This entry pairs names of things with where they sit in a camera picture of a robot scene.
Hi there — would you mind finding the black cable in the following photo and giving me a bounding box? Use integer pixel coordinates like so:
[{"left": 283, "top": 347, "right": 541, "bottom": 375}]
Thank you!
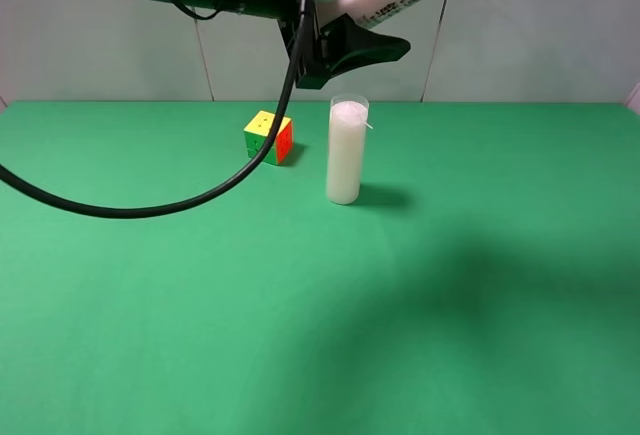
[{"left": 0, "top": 0, "right": 319, "bottom": 220}]

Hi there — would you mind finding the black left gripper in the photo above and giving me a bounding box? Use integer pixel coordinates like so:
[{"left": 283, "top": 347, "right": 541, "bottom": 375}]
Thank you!
[{"left": 278, "top": 4, "right": 411, "bottom": 89}]

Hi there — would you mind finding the colourful puzzle cube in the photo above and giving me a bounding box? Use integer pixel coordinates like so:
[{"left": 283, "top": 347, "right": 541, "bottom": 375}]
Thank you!
[{"left": 244, "top": 111, "right": 294, "bottom": 165}]

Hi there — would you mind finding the tall white candle in glass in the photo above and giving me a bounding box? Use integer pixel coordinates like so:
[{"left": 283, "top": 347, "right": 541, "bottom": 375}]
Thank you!
[{"left": 326, "top": 94, "right": 371, "bottom": 205}]

